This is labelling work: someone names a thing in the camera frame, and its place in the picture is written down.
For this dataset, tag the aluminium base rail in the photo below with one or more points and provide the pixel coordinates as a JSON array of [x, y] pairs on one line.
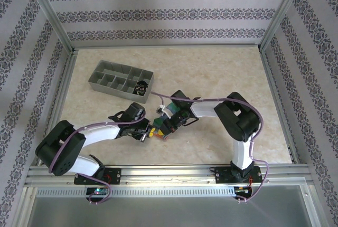
[[169, 175]]

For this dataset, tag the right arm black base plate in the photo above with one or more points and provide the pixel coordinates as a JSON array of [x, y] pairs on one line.
[[223, 175]]

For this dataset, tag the small lit controller board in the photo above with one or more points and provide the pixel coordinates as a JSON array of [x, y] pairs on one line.
[[98, 191]]

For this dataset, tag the aluminium table side rail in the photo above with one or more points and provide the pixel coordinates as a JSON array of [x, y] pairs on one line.
[[280, 100], [59, 100]]

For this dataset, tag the grey compartment organizer tray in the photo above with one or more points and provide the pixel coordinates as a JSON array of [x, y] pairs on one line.
[[118, 93]]

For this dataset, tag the aluminium frame post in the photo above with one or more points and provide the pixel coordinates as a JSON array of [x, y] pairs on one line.
[[283, 10], [47, 10]]

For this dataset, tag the aluminium table rear bar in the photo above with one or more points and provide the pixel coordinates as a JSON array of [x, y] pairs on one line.
[[166, 46]]

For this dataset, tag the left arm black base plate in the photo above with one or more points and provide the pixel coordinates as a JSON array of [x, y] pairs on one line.
[[113, 175]]

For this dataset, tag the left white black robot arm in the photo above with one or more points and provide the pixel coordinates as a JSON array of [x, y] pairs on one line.
[[100, 132]]

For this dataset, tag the black white striped sock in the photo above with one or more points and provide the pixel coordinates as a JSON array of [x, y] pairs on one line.
[[141, 87]]

